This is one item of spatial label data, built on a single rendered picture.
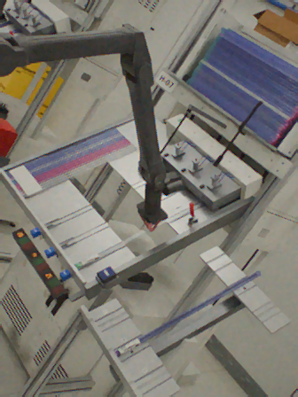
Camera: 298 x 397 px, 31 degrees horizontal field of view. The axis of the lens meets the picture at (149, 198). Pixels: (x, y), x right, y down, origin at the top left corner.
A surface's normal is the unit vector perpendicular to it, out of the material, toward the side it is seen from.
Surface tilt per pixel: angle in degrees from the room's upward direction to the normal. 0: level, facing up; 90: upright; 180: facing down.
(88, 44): 85
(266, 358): 90
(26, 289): 88
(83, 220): 42
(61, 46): 85
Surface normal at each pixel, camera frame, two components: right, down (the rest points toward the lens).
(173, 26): -0.62, -0.19
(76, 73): 0.57, 0.57
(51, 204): -0.01, -0.72
